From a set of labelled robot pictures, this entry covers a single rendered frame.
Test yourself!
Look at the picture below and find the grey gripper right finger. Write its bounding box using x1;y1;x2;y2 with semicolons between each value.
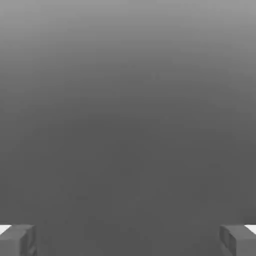
218;223;256;256

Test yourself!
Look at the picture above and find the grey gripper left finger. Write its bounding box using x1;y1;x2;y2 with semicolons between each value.
0;223;38;256

